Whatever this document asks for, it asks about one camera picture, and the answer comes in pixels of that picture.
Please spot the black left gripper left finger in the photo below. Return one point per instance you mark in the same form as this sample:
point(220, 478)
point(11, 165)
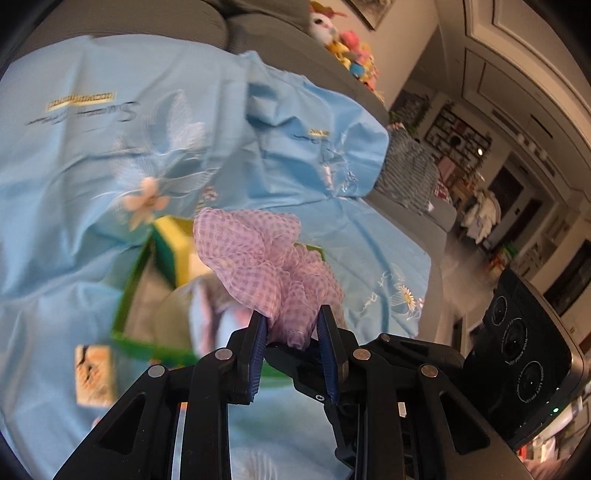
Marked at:
point(175, 418)

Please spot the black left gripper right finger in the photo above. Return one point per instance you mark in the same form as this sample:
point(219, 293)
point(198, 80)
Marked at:
point(482, 453)

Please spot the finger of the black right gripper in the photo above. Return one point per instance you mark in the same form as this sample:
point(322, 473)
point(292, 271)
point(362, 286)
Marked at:
point(314, 371)

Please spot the purple mesh bath pouf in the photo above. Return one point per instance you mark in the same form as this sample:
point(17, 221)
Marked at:
point(260, 262)

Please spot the teal green towel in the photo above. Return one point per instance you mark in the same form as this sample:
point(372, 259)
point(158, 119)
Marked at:
point(158, 314)

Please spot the yellow sponge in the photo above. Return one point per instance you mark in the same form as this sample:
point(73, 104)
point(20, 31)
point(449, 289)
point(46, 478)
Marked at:
point(174, 250)

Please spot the blue pink plush toy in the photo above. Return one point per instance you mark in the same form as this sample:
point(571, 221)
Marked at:
point(213, 315)

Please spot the green cardboard box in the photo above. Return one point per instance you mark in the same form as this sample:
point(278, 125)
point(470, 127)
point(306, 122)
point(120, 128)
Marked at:
point(168, 356)

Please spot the white tree tissue pack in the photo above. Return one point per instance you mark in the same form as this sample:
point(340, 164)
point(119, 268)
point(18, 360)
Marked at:
point(94, 376)

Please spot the grey striped cushion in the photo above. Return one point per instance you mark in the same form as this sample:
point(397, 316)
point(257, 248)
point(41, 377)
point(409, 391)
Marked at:
point(408, 175)

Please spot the light blue floral bedsheet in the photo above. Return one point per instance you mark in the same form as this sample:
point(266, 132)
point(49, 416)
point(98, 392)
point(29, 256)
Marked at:
point(313, 140)

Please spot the colourful plush toys pile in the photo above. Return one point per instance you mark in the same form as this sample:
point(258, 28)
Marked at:
point(354, 54)

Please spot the dark wall shelf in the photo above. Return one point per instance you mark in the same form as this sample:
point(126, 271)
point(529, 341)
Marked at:
point(451, 136)

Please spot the framed picture on wall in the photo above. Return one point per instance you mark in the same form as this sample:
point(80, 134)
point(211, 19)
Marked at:
point(371, 12)

